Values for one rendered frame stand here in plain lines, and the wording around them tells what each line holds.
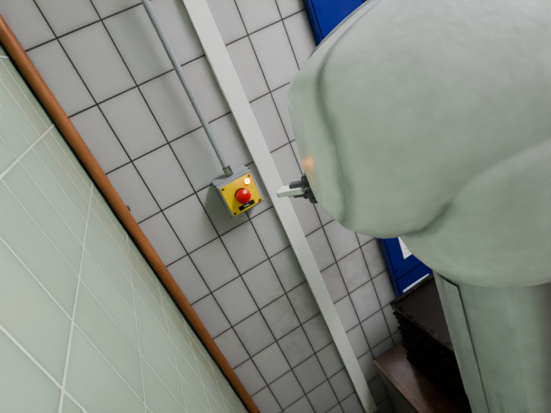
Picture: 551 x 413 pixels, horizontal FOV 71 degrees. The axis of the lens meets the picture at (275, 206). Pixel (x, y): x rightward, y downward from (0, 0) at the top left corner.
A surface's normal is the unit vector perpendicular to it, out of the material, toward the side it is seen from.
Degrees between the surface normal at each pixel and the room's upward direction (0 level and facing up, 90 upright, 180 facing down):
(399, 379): 0
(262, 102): 90
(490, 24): 52
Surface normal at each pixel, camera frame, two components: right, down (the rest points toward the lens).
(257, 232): 0.38, 0.31
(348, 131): -0.44, 0.18
